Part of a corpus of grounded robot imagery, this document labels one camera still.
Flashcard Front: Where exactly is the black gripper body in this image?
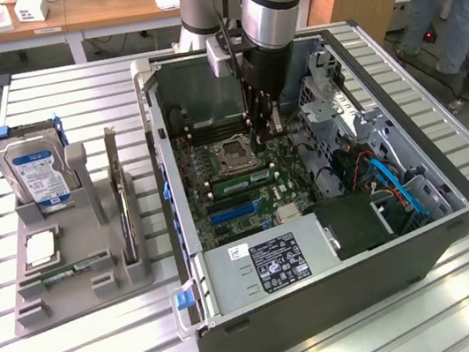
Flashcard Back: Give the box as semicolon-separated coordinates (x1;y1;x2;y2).
235;40;304;105

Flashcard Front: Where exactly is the green RAM stick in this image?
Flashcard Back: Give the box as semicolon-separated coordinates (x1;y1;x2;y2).
38;256;108;284
209;166;276;199

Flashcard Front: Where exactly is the black RAM slot bank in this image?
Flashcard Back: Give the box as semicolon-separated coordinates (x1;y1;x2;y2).
184;112;254;149
202;162;283;203

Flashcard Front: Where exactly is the metal CPU socket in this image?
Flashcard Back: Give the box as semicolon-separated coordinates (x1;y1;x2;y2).
209;129;266;176

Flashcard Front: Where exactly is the green motherboard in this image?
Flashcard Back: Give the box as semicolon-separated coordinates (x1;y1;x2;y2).
166;101;329;254

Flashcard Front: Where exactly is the grey metal disk bay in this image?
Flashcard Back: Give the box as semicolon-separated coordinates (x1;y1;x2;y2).
288;28;469;239

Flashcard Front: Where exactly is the small silver heatsink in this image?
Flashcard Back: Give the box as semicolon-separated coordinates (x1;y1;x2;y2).
277;203;303;223

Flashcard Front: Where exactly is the blue expansion slot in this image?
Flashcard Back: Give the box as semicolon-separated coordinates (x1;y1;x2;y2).
208;201;258;228

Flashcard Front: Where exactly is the black fan shroud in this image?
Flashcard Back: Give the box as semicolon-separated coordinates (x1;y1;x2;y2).
311;187;398;265

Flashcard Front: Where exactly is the white machine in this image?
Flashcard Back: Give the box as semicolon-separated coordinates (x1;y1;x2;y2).
380;0;422;34

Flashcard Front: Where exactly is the black adaptor red light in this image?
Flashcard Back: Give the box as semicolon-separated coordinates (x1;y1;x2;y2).
419;24;440;44

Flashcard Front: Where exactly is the grey power supply unit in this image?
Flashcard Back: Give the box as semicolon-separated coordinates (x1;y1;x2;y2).
198;212;348;318

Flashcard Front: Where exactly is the graphics card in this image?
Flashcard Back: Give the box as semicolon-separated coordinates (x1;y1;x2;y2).
100;123;141;267

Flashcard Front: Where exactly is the blue case latch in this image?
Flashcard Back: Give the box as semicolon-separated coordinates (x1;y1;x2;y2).
173;290;194;312

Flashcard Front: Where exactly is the black open PC case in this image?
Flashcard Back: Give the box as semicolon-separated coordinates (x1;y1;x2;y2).
129;4;469;352

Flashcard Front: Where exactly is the grey parts rack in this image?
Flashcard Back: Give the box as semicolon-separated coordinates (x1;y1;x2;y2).
0;123;162;340

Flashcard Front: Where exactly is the hard disk with blue carrier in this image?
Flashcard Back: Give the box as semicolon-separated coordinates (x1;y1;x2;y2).
0;113;78;222

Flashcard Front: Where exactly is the white box black print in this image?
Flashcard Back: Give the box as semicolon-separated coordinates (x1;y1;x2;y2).
12;0;52;26

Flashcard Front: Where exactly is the silver CPU chip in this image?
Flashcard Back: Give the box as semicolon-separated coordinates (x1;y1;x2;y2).
20;230;63;271

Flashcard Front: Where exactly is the black camera cable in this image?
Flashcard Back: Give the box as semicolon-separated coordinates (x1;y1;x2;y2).
211;0;264;85

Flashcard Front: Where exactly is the blue wire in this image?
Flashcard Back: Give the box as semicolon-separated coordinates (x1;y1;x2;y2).
368;149;428;224

